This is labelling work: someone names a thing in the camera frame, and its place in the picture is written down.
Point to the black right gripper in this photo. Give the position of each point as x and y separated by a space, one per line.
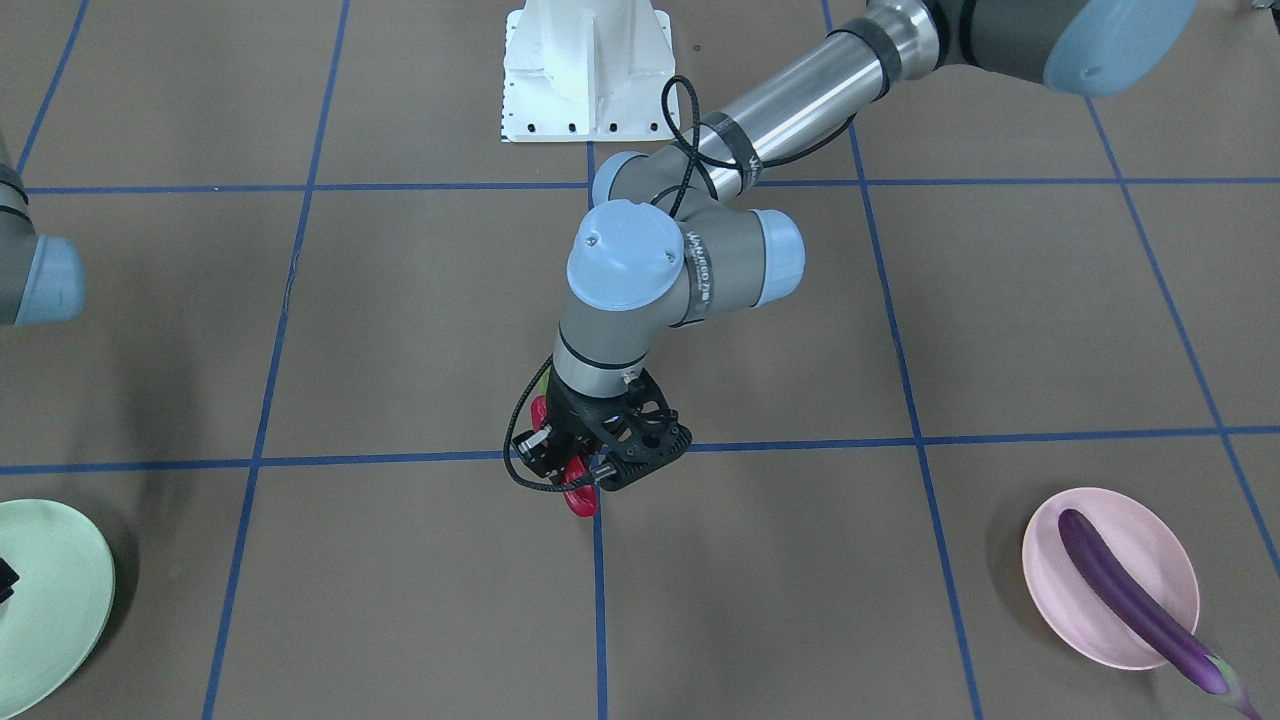
2 578

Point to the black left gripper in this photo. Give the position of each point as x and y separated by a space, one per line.
566 428

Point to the red chili pepper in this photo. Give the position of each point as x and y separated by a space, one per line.
581 501

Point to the purple eggplant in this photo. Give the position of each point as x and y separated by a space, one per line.
1120 592

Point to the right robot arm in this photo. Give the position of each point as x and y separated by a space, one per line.
42 276

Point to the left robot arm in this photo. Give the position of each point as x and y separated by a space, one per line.
661 246

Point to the green plate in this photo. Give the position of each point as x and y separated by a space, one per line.
56 610

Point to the pink plate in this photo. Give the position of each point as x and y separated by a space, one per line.
1146 547

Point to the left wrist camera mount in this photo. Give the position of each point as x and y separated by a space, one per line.
641 431

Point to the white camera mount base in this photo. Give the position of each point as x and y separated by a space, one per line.
585 71

